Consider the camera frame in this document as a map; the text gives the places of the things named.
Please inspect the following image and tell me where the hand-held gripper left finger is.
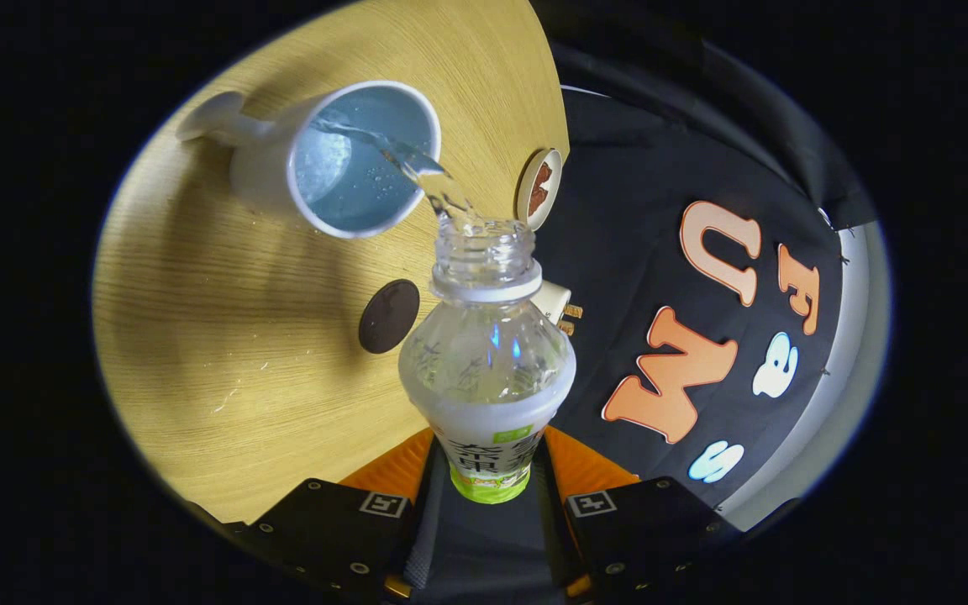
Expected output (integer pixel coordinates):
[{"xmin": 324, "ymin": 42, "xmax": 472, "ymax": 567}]
[{"xmin": 232, "ymin": 426, "xmax": 451, "ymax": 602}]

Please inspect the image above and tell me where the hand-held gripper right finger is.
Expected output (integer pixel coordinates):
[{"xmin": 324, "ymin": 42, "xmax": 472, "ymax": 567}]
[{"xmin": 534, "ymin": 424, "xmax": 741, "ymax": 599}]

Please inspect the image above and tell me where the clear plastic juice bottle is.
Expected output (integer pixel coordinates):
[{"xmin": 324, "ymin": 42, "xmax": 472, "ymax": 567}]
[{"xmin": 398, "ymin": 217, "xmax": 577, "ymax": 505}]

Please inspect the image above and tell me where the dark round coaster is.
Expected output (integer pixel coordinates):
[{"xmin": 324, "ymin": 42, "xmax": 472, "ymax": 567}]
[{"xmin": 358, "ymin": 279, "xmax": 421, "ymax": 355}]

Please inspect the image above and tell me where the white cup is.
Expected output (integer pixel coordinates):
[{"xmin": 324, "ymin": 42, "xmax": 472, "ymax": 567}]
[{"xmin": 176, "ymin": 80, "xmax": 443, "ymax": 240}]

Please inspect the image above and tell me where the white toaster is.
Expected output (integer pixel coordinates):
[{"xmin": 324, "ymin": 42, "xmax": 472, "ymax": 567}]
[{"xmin": 534, "ymin": 281, "xmax": 573, "ymax": 324}]

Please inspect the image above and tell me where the wooden table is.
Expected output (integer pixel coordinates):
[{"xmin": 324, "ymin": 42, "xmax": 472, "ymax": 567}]
[{"xmin": 92, "ymin": 0, "xmax": 571, "ymax": 523}]

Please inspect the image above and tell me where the small round plate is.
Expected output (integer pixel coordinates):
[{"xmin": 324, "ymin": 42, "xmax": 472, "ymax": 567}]
[{"xmin": 515, "ymin": 148, "xmax": 564, "ymax": 231}]

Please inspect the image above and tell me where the brown food piece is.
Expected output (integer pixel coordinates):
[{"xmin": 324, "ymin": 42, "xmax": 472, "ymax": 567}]
[{"xmin": 528, "ymin": 161, "xmax": 554, "ymax": 215}]

